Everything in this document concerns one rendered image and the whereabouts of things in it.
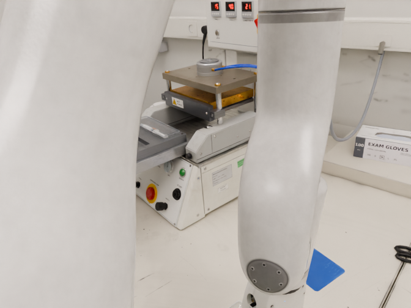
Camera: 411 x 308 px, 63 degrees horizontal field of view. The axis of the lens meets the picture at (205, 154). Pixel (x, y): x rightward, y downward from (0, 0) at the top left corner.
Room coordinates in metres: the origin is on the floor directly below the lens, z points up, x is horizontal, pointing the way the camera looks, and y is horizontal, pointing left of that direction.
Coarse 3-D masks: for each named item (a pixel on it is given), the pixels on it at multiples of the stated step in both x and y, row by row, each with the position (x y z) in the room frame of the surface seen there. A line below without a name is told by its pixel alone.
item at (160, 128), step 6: (144, 120) 0.95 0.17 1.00; (150, 120) 0.95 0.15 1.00; (156, 120) 0.94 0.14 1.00; (144, 126) 0.90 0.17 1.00; (150, 126) 0.90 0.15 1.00; (156, 126) 0.90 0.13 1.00; (162, 126) 0.89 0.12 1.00; (168, 126) 0.89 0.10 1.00; (156, 132) 0.86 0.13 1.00; (162, 132) 0.85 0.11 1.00; (168, 132) 0.85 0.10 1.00; (174, 132) 0.84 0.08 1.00
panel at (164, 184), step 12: (156, 168) 0.91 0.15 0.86; (180, 168) 0.83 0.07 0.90; (192, 168) 0.80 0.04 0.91; (144, 180) 0.93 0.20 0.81; (156, 180) 0.89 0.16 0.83; (168, 180) 0.85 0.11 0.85; (180, 180) 0.81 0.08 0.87; (144, 192) 0.91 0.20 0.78; (156, 192) 0.87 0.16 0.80; (168, 192) 0.83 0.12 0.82; (180, 192) 0.79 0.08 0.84; (168, 204) 0.81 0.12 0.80; (180, 204) 0.77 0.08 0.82; (168, 216) 0.79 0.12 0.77
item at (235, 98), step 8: (176, 88) 1.08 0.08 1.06; (184, 88) 1.07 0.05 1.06; (192, 88) 1.07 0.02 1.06; (240, 88) 1.02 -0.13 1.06; (248, 88) 1.01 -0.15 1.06; (192, 96) 0.98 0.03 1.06; (200, 96) 0.97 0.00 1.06; (208, 96) 0.97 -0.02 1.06; (224, 96) 0.95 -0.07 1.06; (232, 96) 0.95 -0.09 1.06; (240, 96) 0.97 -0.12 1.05; (248, 96) 0.99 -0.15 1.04; (224, 104) 0.93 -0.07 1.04; (232, 104) 0.96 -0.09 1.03; (240, 104) 0.97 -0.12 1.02
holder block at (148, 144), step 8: (144, 136) 0.85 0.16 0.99; (152, 136) 0.85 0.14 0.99; (176, 136) 0.84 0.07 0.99; (184, 136) 0.85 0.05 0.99; (144, 144) 0.83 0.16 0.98; (152, 144) 0.80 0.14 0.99; (160, 144) 0.80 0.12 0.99; (168, 144) 0.82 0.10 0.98; (176, 144) 0.83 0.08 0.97; (144, 152) 0.77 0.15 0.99; (152, 152) 0.79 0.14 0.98; (136, 160) 0.76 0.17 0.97
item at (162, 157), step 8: (184, 144) 0.84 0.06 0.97; (160, 152) 0.80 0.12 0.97; (168, 152) 0.80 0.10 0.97; (176, 152) 0.82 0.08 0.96; (184, 152) 0.83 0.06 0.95; (144, 160) 0.76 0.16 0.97; (152, 160) 0.77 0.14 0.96; (160, 160) 0.79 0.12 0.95; (168, 160) 0.80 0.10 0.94; (136, 168) 0.75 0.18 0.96; (144, 168) 0.76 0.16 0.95
